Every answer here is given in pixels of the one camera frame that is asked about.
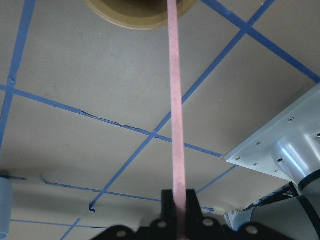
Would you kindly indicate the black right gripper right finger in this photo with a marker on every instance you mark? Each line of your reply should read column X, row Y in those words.
column 200, row 226

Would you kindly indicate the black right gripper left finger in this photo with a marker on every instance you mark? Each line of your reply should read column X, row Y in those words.
column 164, row 226

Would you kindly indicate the light blue plastic cup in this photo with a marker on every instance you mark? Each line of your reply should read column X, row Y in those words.
column 6, row 204

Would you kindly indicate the pink chopstick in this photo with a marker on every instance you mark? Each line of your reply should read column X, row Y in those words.
column 177, row 128

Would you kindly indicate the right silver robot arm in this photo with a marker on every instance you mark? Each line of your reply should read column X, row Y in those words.
column 295, row 218

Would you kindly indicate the bamboo cylinder holder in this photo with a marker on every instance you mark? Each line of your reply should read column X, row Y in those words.
column 141, row 15

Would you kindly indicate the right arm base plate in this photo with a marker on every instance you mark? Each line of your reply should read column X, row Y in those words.
column 272, row 140

